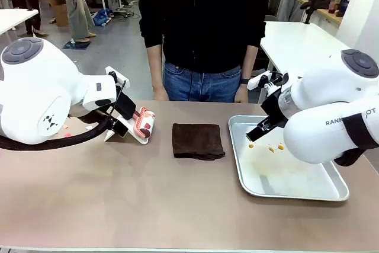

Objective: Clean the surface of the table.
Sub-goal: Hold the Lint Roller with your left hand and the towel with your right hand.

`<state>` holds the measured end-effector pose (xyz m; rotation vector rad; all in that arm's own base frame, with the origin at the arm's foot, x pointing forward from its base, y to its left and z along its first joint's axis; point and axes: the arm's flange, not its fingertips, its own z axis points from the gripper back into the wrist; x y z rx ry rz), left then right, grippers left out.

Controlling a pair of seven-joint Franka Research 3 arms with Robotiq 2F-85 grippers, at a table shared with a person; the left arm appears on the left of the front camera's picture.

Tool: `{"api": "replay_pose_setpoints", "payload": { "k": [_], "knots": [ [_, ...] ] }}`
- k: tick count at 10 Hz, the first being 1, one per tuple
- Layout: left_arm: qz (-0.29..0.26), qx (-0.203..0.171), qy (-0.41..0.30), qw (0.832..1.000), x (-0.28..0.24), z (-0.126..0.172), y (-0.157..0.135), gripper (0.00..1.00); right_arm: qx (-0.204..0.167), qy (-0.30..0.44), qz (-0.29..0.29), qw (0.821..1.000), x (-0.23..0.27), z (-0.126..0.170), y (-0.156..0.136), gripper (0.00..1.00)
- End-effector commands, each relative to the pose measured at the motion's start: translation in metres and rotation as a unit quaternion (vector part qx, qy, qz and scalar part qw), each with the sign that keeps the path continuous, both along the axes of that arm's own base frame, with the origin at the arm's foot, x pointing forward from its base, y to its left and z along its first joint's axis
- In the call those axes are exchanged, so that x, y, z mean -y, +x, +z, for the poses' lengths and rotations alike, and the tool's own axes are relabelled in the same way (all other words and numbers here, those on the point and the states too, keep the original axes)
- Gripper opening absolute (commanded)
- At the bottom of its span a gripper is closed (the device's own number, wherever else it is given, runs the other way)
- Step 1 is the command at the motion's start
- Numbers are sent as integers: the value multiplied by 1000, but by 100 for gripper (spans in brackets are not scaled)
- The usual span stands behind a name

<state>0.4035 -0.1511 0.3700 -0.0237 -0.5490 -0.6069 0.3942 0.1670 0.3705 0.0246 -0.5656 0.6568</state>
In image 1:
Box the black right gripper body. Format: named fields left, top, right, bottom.
left=260, top=90, right=290, bottom=130

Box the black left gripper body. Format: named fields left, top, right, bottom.
left=114, top=93, right=137, bottom=121

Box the dark brown cloth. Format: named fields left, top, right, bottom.
left=172, top=122, right=226, bottom=160

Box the person's right forearm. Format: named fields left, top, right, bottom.
left=147, top=45, right=165, bottom=91

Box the person's left forearm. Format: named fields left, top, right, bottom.
left=240, top=44, right=257, bottom=81

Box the person's left hand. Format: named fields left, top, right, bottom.
left=233, top=82, right=250, bottom=104

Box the person's right hand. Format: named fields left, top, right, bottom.
left=152, top=86, right=169, bottom=101

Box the white flat box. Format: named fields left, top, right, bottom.
left=103, top=111, right=153, bottom=146

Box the red white rolled packet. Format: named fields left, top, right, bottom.
left=132, top=106, right=156, bottom=140

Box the silver metal tray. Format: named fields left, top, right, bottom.
left=227, top=114, right=351, bottom=202

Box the large white side table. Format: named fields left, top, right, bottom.
left=259, top=21, right=352, bottom=104

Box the dark floor mat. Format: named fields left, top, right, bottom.
left=62, top=39, right=91, bottom=50

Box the blue plastic bag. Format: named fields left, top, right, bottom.
left=92, top=9, right=113, bottom=27

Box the person in grey skirt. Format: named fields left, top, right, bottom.
left=57, top=0, right=97, bottom=43

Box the wooden counter shelf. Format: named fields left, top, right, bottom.
left=297, top=0, right=345, bottom=25

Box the person in black sweater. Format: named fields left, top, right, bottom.
left=138, top=0, right=272, bottom=103

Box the brown cardboard box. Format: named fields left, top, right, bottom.
left=47, top=0, right=69, bottom=27

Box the clear cup with red drink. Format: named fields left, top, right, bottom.
left=327, top=0, right=342, bottom=14

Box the blue drink cup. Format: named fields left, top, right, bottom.
left=339, top=0, right=352, bottom=17

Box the small white side table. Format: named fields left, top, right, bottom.
left=0, top=8, right=40, bottom=36

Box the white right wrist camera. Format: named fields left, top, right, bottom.
left=246, top=70, right=282, bottom=91

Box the black left arm cable sleeve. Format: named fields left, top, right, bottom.
left=0, top=110, right=119, bottom=152

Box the black arm cable sleeve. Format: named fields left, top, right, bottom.
left=333, top=147, right=368, bottom=168
left=0, top=110, right=119, bottom=152

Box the black strap on right arm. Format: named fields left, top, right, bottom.
left=342, top=113, right=379, bottom=150

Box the black right arm cable sleeve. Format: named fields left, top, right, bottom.
left=333, top=147, right=368, bottom=168

